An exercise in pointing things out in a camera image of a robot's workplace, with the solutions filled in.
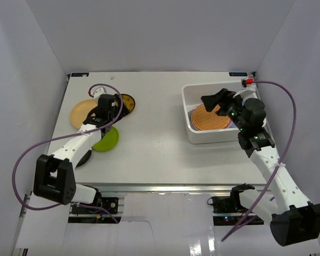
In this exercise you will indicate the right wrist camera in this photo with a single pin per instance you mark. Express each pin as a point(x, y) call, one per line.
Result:
point(249, 88)

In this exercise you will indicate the black glossy round plate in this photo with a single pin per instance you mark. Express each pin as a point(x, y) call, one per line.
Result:
point(85, 158)

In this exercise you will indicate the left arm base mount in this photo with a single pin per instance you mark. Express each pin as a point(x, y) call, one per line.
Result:
point(104, 211)

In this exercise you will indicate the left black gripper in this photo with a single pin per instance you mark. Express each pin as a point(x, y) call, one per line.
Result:
point(117, 110)

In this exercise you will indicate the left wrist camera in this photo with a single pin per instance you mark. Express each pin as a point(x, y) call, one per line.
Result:
point(96, 91)

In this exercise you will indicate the woven bamboo round plate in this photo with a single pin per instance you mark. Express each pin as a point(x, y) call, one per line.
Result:
point(203, 120)

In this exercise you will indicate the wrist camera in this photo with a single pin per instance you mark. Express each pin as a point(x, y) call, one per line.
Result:
point(249, 88)
point(96, 91)

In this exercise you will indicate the yellow patterned dark plate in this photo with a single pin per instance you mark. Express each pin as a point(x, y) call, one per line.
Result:
point(129, 104)

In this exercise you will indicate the aluminium table frame rail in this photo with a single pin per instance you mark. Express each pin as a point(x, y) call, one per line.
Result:
point(161, 188)

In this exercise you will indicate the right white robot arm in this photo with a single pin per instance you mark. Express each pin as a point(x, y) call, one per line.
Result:
point(291, 216)

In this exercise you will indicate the white plastic bin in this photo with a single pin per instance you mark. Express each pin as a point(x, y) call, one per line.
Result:
point(249, 125)

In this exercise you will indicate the orange round plate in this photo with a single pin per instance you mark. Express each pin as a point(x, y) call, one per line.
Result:
point(80, 111)

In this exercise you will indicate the pink round plate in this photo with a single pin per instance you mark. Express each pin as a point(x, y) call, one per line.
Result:
point(230, 123)

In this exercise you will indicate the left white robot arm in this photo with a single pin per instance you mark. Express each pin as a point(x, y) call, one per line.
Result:
point(54, 175)

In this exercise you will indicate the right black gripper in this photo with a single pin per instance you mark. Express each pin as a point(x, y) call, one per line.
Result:
point(224, 98)

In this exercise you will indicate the lime green round plate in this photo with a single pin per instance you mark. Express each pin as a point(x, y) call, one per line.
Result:
point(108, 142)

